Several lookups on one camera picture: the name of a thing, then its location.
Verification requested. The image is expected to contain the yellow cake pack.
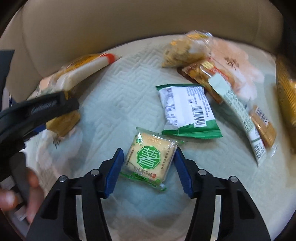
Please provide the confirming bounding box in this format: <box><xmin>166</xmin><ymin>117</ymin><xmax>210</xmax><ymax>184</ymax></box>
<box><xmin>45</xmin><ymin>91</ymin><xmax>81</xmax><ymax>138</ymax></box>

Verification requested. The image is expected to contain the green label square cracker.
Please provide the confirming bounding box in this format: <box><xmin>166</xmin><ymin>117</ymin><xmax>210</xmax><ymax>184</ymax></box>
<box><xmin>121</xmin><ymin>126</ymin><xmax>185</xmax><ymax>191</ymax></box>

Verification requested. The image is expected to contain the person's left hand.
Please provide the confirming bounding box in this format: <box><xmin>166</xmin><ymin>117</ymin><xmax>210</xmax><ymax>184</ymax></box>
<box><xmin>0</xmin><ymin>167</ymin><xmax>45</xmax><ymax>225</ymax></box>

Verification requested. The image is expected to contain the dark blue bag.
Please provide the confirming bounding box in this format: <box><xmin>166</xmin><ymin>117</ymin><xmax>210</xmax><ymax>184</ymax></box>
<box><xmin>0</xmin><ymin>50</ymin><xmax>15</xmax><ymax>110</ymax></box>

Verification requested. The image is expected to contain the pale green long sachet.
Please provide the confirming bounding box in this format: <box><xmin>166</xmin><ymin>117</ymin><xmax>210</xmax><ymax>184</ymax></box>
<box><xmin>208</xmin><ymin>73</ymin><xmax>267</xmax><ymax>166</ymax></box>

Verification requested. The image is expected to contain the white red wafer pack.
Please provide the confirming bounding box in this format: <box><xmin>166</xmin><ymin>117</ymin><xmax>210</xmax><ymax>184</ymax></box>
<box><xmin>28</xmin><ymin>53</ymin><xmax>120</xmax><ymax>99</ymax></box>

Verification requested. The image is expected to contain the clear wrapped brown bar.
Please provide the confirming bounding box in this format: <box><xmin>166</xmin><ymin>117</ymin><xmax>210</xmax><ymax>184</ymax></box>
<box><xmin>249</xmin><ymin>105</ymin><xmax>277</xmax><ymax>157</ymax></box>

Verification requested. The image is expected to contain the beige leather sofa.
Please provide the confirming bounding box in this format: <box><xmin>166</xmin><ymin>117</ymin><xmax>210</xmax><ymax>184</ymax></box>
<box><xmin>1</xmin><ymin>1</ymin><xmax>283</xmax><ymax>101</ymax></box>

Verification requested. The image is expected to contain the floral quilted seat cover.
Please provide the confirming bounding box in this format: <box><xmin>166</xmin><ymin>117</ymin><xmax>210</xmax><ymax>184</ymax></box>
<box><xmin>1</xmin><ymin>37</ymin><xmax>295</xmax><ymax>240</ymax></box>

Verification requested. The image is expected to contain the green white snack pack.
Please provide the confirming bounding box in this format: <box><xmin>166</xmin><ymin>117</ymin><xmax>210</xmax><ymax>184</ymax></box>
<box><xmin>156</xmin><ymin>84</ymin><xmax>222</xmax><ymax>140</ymax></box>

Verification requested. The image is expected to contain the orange red snack pack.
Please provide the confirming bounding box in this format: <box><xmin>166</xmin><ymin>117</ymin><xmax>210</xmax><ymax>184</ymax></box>
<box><xmin>177</xmin><ymin>58</ymin><xmax>241</xmax><ymax>105</ymax></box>

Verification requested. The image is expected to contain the gold ribbed bowl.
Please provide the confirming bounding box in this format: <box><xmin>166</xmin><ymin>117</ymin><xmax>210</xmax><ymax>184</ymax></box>
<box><xmin>275</xmin><ymin>55</ymin><xmax>295</xmax><ymax>153</ymax></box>

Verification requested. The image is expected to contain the clear pack of crackers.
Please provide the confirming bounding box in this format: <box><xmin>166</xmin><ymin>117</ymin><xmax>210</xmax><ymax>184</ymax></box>
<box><xmin>162</xmin><ymin>31</ymin><xmax>213</xmax><ymax>67</ymax></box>

